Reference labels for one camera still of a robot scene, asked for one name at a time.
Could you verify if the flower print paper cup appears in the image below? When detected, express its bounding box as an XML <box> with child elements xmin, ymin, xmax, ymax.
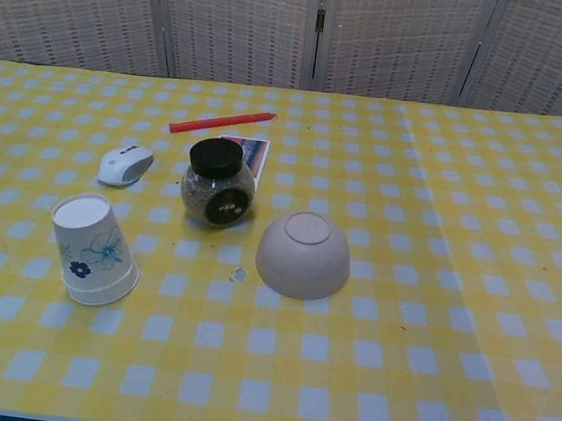
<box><xmin>44</xmin><ymin>189</ymin><xmax>143</xmax><ymax>292</ymax></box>

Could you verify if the beige upturned ceramic bowl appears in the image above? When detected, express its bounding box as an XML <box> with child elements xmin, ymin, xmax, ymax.
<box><xmin>251</xmin><ymin>205</ymin><xmax>357</xmax><ymax>306</ymax></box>

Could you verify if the white paper cup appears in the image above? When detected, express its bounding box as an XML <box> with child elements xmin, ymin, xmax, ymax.
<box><xmin>60</xmin><ymin>253</ymin><xmax>142</xmax><ymax>312</ymax></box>

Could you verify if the white computer mouse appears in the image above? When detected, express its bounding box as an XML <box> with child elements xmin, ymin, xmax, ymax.
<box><xmin>96</xmin><ymin>141</ymin><xmax>157</xmax><ymax>191</ymax></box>

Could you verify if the red pen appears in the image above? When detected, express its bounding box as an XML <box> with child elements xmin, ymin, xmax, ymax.
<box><xmin>167</xmin><ymin>101</ymin><xmax>278</xmax><ymax>145</ymax></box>

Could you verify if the yellow checkered tablecloth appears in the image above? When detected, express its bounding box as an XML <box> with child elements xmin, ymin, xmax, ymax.
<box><xmin>0</xmin><ymin>57</ymin><xmax>562</xmax><ymax>421</ymax></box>
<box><xmin>369</xmin><ymin>97</ymin><xmax>562</xmax><ymax>421</ymax></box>

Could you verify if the woven folding screen panel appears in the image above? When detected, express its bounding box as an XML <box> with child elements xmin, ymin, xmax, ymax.
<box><xmin>307</xmin><ymin>0</ymin><xmax>510</xmax><ymax>113</ymax></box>
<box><xmin>460</xmin><ymin>0</ymin><xmax>562</xmax><ymax>118</ymax></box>
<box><xmin>141</xmin><ymin>0</ymin><xmax>327</xmax><ymax>94</ymax></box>
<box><xmin>0</xmin><ymin>0</ymin><xmax>176</xmax><ymax>83</ymax></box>

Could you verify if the photo card with white border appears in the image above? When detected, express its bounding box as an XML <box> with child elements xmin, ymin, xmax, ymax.
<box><xmin>213</xmin><ymin>135</ymin><xmax>273</xmax><ymax>186</ymax></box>

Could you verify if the glass jar with black lid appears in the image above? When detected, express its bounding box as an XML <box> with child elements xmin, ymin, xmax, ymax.
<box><xmin>176</xmin><ymin>136</ymin><xmax>263</xmax><ymax>233</ymax></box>

